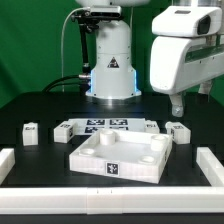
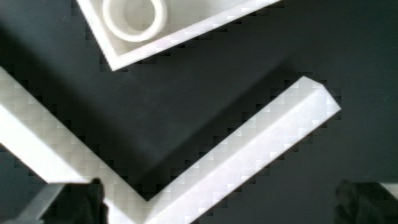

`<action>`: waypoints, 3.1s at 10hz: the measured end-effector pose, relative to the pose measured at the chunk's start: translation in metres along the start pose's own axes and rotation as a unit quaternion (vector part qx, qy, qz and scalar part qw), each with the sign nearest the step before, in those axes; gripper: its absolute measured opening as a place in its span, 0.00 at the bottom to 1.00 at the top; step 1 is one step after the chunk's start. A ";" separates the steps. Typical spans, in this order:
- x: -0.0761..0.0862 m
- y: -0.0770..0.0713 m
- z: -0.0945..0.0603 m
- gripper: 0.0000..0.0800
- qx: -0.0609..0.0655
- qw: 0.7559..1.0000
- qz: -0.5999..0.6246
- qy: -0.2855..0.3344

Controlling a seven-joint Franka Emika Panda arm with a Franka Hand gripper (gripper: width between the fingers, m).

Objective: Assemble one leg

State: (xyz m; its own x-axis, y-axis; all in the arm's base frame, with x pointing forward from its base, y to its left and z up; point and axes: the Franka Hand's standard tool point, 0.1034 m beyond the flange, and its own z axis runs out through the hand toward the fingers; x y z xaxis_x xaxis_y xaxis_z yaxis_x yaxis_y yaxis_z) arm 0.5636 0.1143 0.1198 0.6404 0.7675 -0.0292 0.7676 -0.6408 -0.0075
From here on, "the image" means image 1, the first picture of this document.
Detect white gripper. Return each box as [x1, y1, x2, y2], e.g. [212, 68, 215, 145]
[150, 36, 224, 117]

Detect white square table top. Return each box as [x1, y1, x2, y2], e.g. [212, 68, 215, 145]
[69, 129, 172, 184]

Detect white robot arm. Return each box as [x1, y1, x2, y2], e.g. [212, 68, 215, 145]
[75, 0, 224, 117]

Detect white right fence piece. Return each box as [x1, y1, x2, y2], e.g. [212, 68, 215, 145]
[196, 147, 224, 187]

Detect white fence piece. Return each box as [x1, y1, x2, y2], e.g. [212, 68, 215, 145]
[0, 148, 15, 185]
[196, 147, 224, 187]

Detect white marker tag sheet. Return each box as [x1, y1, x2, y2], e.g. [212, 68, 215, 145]
[70, 118, 145, 135]

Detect white left fence piece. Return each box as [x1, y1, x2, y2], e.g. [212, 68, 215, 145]
[0, 148, 15, 185]

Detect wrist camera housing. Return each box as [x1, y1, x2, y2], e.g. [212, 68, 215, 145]
[152, 6, 222, 38]

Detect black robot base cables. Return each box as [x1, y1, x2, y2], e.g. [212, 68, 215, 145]
[41, 74, 92, 93]

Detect black camera stand pole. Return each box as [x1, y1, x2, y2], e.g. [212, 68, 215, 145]
[79, 24, 91, 73]

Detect black camera on stand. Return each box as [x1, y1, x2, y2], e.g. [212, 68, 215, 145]
[71, 5, 122, 24]

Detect white camera cable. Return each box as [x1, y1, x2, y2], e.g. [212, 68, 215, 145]
[60, 7, 83, 93]

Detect white front fence wall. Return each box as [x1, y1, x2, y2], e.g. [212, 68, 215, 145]
[0, 187, 224, 215]

